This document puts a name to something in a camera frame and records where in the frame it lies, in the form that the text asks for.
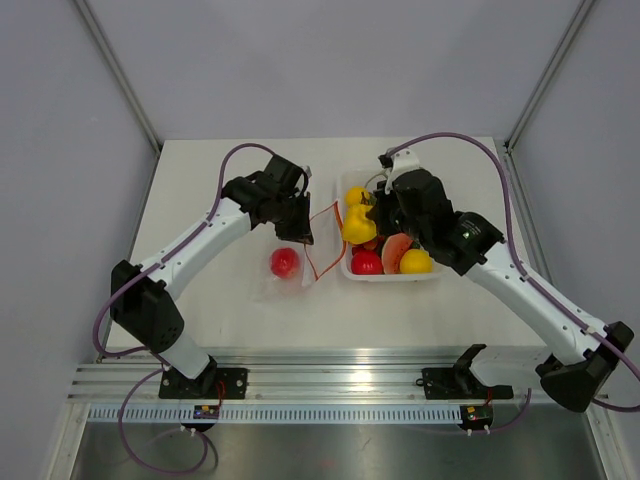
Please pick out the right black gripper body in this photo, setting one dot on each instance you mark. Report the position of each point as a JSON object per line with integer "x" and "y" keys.
{"x": 390, "y": 217}

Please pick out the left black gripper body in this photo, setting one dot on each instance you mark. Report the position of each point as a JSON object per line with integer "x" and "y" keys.
{"x": 291, "y": 217}

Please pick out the watermelon slice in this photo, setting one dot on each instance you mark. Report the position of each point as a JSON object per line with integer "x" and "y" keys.
{"x": 394, "y": 248}

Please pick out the yellow bell pepper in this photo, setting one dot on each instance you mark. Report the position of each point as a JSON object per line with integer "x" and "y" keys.
{"x": 357, "y": 227}

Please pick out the red apple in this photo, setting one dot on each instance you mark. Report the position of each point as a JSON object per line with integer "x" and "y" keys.
{"x": 284, "y": 263}

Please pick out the clear zip top bag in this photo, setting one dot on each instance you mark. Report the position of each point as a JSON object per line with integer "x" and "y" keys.
{"x": 316, "y": 260}

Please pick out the red tomato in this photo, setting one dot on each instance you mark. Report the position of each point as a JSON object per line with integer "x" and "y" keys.
{"x": 366, "y": 262}

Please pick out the yellow lemon front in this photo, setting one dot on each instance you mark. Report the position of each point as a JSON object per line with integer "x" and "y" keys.
{"x": 415, "y": 261}

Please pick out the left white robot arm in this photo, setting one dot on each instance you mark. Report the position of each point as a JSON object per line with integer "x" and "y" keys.
{"x": 143, "y": 297}

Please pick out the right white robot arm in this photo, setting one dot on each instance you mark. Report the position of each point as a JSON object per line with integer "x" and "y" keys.
{"x": 584, "y": 350}

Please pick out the white plastic food tray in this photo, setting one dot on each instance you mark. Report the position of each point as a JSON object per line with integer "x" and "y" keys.
{"x": 362, "y": 177}

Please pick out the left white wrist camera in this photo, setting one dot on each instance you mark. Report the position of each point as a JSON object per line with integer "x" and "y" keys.
{"x": 308, "y": 171}

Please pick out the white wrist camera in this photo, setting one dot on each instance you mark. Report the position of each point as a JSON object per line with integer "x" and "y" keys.
{"x": 399, "y": 162}
{"x": 308, "y": 171}

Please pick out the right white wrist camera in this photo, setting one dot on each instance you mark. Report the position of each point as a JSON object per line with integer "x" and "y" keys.
{"x": 399, "y": 162}

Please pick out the aluminium mounting rail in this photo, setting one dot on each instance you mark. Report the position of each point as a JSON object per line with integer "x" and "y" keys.
{"x": 312, "y": 376}

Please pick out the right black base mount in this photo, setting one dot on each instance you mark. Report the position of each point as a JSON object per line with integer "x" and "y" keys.
{"x": 457, "y": 382}

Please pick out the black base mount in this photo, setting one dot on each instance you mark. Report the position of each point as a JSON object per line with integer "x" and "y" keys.
{"x": 215, "y": 382}
{"x": 457, "y": 382}

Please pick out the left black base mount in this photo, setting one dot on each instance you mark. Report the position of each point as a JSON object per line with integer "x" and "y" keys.
{"x": 215, "y": 382}

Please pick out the right aluminium frame post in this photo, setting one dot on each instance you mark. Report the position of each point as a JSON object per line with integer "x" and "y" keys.
{"x": 550, "y": 71}

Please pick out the aluminium frame post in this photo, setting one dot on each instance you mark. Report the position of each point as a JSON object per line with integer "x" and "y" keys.
{"x": 99, "y": 38}
{"x": 550, "y": 71}

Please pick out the left aluminium frame post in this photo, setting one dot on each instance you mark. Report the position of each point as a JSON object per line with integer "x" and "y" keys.
{"x": 99, "y": 38}

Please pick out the white slotted cable duct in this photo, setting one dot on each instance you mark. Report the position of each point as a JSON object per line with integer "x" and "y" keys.
{"x": 279, "y": 414}

